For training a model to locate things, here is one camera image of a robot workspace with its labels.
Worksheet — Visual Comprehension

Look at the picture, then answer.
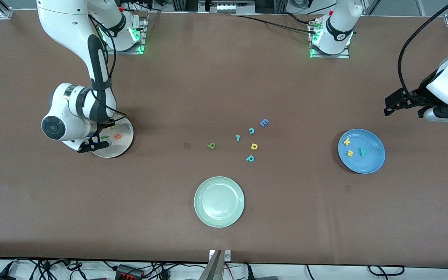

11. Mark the beige brown plate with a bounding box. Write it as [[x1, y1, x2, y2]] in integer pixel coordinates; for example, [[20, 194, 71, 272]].
[[90, 116, 134, 159]]

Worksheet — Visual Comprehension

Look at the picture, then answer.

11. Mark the blue plate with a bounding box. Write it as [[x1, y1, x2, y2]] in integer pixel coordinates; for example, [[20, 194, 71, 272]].
[[338, 129, 385, 174]]

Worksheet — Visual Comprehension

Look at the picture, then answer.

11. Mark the brown table cover cloth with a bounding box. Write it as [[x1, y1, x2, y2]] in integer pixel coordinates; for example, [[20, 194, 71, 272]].
[[0, 9, 448, 269]]

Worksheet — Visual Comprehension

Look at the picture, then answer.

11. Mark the pale green plate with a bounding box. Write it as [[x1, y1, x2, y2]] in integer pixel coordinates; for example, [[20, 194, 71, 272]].
[[194, 176, 245, 228]]

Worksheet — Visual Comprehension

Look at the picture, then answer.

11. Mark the black orange power strip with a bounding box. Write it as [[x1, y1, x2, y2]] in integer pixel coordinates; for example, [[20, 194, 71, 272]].
[[114, 264, 145, 280]]

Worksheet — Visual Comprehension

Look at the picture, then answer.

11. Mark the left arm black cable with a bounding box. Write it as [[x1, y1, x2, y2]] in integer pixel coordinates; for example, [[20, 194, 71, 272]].
[[398, 0, 448, 100]]

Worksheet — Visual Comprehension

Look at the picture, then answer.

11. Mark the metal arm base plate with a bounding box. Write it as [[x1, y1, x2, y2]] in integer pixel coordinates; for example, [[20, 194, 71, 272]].
[[104, 16, 147, 55], [309, 17, 350, 59]]

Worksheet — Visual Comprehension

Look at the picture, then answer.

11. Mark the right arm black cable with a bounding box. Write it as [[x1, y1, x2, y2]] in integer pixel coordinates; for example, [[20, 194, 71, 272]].
[[88, 14, 128, 127]]

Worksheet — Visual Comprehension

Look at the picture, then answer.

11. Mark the black cable to arm base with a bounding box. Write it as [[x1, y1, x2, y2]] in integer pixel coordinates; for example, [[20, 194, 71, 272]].
[[230, 13, 319, 36]]

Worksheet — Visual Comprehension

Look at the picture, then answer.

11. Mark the dark metal frame rack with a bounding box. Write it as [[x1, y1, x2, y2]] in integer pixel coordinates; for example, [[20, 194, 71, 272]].
[[171, 0, 288, 15]]

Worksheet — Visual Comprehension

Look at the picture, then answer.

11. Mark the looped black floor cable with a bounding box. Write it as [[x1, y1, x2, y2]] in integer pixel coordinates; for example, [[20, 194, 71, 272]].
[[368, 265, 405, 276]]

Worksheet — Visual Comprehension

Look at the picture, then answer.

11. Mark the small white mounting bracket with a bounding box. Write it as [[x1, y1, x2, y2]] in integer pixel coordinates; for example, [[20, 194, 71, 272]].
[[209, 250, 232, 261]]

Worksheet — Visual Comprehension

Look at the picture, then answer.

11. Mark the grey metal camera pole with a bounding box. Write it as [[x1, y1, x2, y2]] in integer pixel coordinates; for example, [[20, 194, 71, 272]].
[[200, 250, 224, 280]]

